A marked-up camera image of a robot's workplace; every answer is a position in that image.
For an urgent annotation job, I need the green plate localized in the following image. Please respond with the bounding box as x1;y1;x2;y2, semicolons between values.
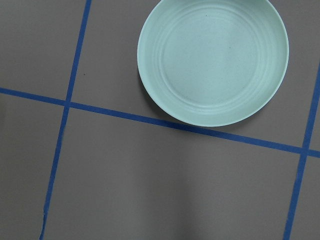
137;0;289;127

